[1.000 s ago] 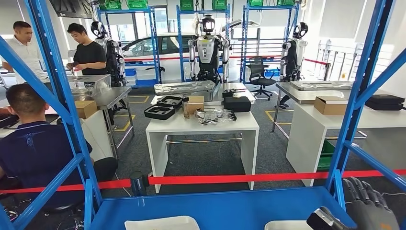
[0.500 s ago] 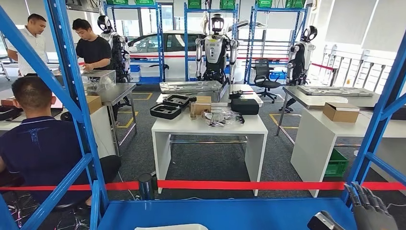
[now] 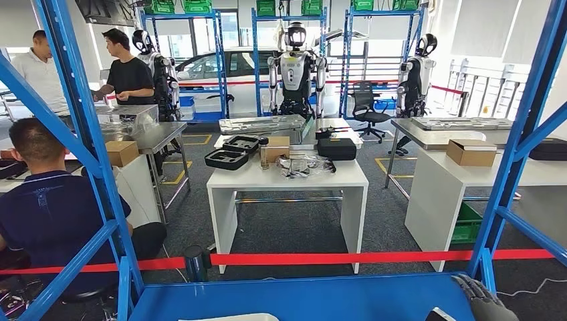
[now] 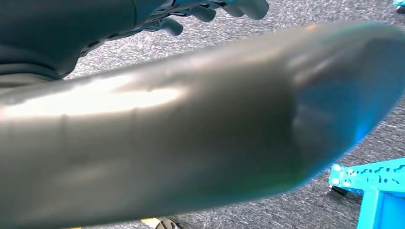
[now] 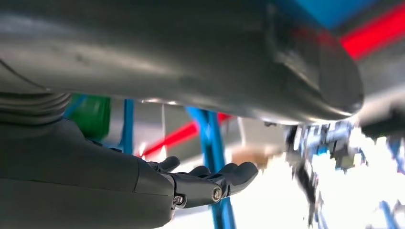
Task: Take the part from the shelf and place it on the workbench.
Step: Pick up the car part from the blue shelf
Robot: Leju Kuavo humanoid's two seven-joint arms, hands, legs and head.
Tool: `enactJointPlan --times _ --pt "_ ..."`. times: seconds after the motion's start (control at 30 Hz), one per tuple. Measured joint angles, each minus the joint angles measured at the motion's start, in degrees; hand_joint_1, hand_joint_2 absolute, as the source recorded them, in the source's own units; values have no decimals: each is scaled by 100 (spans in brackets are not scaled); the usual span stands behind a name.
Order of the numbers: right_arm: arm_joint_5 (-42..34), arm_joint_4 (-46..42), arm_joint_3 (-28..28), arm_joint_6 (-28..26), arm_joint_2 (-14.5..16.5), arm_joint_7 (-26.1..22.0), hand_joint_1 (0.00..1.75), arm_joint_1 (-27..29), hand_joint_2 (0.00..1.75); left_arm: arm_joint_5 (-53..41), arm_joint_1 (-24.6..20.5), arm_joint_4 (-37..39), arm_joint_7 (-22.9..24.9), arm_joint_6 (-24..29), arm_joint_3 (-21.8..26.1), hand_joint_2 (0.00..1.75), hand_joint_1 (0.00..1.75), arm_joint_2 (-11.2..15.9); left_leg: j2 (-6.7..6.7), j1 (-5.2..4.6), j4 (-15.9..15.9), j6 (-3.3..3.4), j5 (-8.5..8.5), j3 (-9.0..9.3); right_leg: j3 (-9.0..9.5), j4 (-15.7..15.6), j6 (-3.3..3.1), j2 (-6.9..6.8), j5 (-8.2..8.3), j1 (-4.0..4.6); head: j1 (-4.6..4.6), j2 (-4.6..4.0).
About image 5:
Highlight red barrier tape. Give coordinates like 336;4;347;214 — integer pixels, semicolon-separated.
135;1;405;159

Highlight cardboard box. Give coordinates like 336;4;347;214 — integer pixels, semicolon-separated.
230;147;270;169

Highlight green plastic crate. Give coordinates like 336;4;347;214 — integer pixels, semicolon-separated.
67;94;112;144

